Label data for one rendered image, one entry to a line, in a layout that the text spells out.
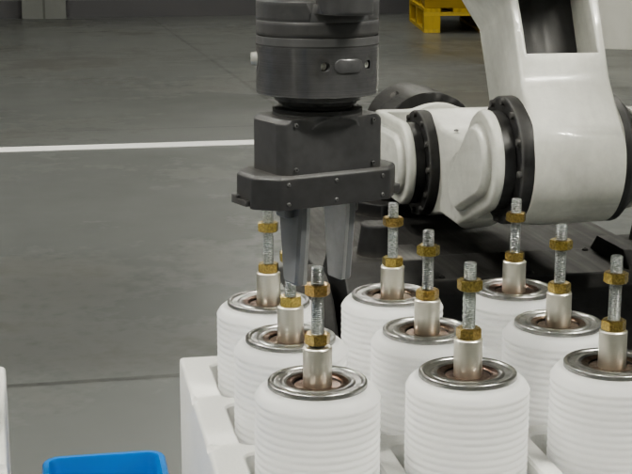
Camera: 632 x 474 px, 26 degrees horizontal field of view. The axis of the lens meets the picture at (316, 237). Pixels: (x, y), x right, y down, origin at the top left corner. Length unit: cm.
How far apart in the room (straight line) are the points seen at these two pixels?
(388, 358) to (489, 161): 39
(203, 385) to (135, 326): 84
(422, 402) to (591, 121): 54
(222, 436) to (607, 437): 31
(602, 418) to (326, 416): 22
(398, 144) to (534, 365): 70
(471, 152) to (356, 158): 54
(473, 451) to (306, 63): 32
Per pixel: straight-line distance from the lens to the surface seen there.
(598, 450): 108
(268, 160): 97
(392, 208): 126
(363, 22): 96
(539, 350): 117
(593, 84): 153
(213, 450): 112
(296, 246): 99
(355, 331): 126
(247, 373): 113
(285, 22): 95
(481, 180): 149
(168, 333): 206
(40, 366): 193
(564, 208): 150
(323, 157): 97
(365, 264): 159
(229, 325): 124
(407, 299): 127
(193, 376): 129
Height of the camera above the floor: 58
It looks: 13 degrees down
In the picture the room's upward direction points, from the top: straight up
